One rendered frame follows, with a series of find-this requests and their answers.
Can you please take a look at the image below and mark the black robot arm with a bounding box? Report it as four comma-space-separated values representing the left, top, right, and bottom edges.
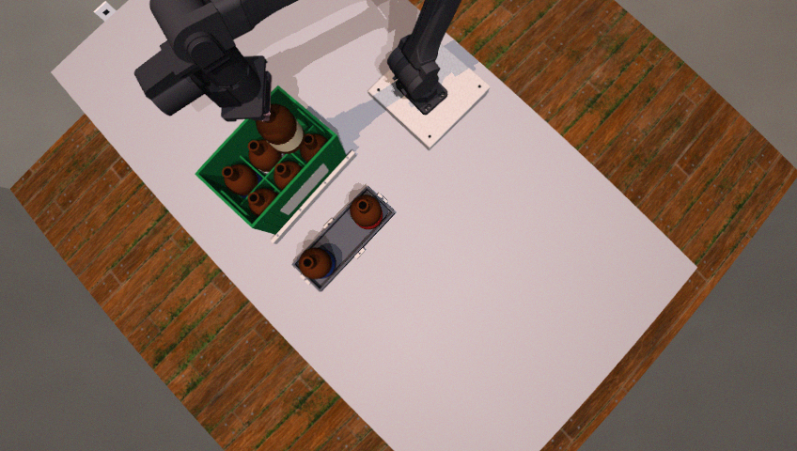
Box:
134, 0, 461, 116

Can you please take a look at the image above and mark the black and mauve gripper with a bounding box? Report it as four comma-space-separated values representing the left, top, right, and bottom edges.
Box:
216, 55, 272, 122

